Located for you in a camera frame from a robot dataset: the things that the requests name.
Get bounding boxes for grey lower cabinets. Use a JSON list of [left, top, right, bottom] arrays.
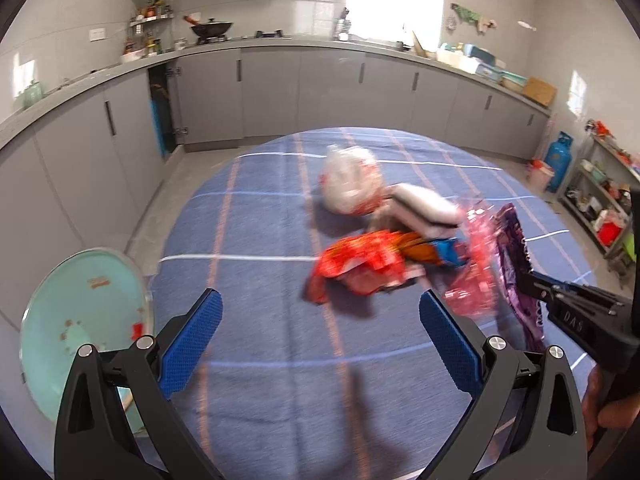
[[0, 44, 551, 281]]

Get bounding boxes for pink trash bin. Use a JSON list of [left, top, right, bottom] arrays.
[[530, 158, 556, 192]]

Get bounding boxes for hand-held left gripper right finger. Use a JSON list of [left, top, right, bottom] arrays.
[[415, 290, 587, 480]]

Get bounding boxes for white dish basin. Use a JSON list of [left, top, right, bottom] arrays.
[[437, 47, 482, 74]]

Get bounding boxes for gas stove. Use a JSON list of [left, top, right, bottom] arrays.
[[192, 30, 292, 44]]

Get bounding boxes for metal spice rack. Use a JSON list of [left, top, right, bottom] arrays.
[[122, 0, 174, 59]]

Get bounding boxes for purple packaging bag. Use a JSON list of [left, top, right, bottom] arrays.
[[492, 203, 551, 357]]

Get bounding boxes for pink clear plastic wrap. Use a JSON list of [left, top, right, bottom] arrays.
[[444, 199, 502, 319]]

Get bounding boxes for grey kitchen counter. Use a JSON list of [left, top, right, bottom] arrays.
[[0, 35, 552, 153]]

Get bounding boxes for blue orange snack packet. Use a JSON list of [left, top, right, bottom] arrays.
[[404, 236, 472, 269]]

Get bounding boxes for bright window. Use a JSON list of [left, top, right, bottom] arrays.
[[345, 0, 447, 43]]

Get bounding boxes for metal utensil holder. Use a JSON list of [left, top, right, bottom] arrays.
[[333, 7, 352, 41]]

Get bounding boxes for hanging cloths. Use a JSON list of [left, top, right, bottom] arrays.
[[449, 2, 499, 36]]

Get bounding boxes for red snack packet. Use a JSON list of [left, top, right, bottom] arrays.
[[306, 230, 426, 307]]

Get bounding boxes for blue bread box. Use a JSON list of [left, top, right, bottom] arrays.
[[462, 43, 507, 84]]

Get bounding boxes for teal trash bin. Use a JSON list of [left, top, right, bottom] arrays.
[[19, 246, 152, 426]]

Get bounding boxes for metal storage shelf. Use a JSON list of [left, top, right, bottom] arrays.
[[559, 119, 640, 277]]

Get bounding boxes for black wok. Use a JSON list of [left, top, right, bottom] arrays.
[[182, 14, 235, 44]]

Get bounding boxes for white red plastic bag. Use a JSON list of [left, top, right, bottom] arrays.
[[320, 145, 387, 217]]

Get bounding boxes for wooden cutting board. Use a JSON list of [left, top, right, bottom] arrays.
[[521, 76, 558, 109]]

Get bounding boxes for person's right hand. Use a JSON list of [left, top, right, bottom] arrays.
[[582, 366, 640, 453]]

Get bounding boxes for blue plaid tablecloth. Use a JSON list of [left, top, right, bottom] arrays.
[[150, 127, 598, 480]]

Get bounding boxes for blue gas cylinder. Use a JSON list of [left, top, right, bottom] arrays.
[[149, 99, 175, 157], [545, 130, 575, 194]]

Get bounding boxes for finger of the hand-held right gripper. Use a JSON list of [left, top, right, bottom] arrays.
[[520, 269, 629, 313]]

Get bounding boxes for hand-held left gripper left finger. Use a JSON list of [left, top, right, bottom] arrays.
[[54, 287, 226, 480]]

